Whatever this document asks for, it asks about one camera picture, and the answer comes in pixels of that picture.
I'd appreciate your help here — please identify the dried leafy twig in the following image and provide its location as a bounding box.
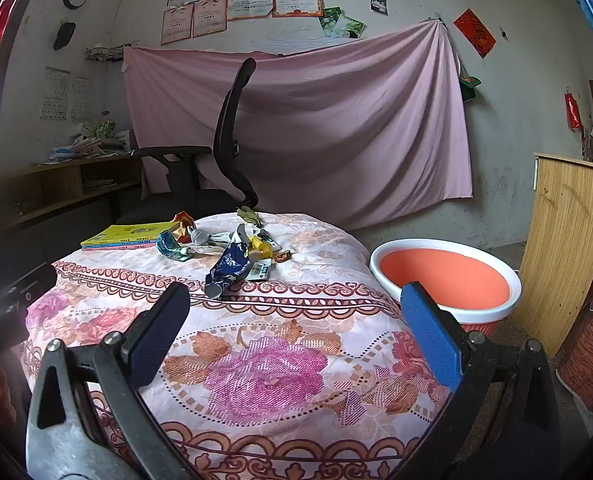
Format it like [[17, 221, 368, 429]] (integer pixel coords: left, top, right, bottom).
[[235, 205, 263, 228]]

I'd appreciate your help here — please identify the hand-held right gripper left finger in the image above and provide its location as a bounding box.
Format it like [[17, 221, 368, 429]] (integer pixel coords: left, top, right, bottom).
[[25, 282, 197, 480]]

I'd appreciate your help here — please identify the light wooden board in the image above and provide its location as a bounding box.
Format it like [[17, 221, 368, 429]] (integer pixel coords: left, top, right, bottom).
[[519, 152, 593, 358]]

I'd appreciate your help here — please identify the pile of books and papers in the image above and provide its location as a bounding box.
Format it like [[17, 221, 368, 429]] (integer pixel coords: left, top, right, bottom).
[[46, 130, 134, 165]]

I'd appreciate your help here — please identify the floral tablecloth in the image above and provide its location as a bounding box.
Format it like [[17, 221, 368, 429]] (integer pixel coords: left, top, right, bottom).
[[19, 212, 457, 480]]

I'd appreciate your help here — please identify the orange bin with white rim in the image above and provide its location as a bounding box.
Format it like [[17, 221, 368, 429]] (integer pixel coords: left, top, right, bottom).
[[370, 238, 522, 351]]

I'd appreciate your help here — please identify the black office chair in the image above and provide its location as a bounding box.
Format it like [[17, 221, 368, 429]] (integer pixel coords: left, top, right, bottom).
[[115, 57, 260, 226]]

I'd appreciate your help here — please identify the white wall calendar sheet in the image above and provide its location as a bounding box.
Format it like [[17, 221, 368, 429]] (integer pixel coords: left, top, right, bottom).
[[70, 76, 92, 121], [40, 66, 71, 122]]

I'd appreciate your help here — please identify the yellow book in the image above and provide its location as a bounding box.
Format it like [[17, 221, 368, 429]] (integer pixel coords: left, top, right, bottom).
[[80, 222, 177, 247]]

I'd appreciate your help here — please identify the green cap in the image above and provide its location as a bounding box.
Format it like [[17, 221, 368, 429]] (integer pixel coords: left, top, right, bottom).
[[458, 75, 482, 103]]

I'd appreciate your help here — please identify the brown printed panel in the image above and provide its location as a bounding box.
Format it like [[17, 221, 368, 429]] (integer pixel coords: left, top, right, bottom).
[[557, 255, 593, 411]]

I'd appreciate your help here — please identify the teal wrapper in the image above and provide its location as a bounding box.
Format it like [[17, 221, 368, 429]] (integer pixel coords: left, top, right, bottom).
[[157, 231, 194, 261]]

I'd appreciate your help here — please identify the wire wall rack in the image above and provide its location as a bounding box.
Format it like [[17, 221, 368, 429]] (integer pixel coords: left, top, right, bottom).
[[85, 42, 140, 64]]

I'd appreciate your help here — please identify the red hanging packet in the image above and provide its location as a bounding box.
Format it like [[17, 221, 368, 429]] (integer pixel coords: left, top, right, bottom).
[[564, 87, 583, 131]]

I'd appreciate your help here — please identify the black cap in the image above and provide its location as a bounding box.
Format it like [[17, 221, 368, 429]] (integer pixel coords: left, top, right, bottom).
[[52, 19, 77, 52]]

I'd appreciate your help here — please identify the red paper sheet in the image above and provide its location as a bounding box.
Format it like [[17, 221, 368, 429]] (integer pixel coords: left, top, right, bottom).
[[453, 8, 497, 59]]

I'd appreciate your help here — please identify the pink wall cloth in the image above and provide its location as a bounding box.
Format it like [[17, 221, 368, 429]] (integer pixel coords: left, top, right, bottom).
[[123, 17, 474, 231]]

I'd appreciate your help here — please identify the green photo print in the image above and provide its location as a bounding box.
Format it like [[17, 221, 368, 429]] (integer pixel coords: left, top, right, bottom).
[[319, 7, 342, 37], [334, 15, 366, 40]]

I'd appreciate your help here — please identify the blue snack wrapper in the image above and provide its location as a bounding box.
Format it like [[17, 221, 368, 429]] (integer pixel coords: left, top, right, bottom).
[[204, 232, 255, 301]]

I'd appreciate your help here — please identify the crumpled white wrapper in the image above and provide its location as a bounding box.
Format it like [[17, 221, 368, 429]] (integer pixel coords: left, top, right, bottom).
[[189, 227, 233, 257]]

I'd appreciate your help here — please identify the red orange wrapper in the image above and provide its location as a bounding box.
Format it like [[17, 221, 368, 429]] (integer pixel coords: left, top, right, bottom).
[[170, 211, 197, 241]]

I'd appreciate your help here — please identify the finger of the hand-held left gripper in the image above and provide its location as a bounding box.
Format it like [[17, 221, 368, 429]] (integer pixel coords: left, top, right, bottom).
[[0, 261, 57, 298]]

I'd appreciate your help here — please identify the wooden desk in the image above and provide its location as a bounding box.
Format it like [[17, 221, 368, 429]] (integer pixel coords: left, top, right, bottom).
[[0, 152, 144, 233]]

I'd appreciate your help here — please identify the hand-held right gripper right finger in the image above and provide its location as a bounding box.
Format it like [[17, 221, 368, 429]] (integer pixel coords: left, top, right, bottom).
[[391, 281, 562, 480]]

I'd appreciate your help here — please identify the white plastic bag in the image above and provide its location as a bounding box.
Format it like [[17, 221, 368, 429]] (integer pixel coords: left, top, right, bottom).
[[70, 122, 97, 146]]

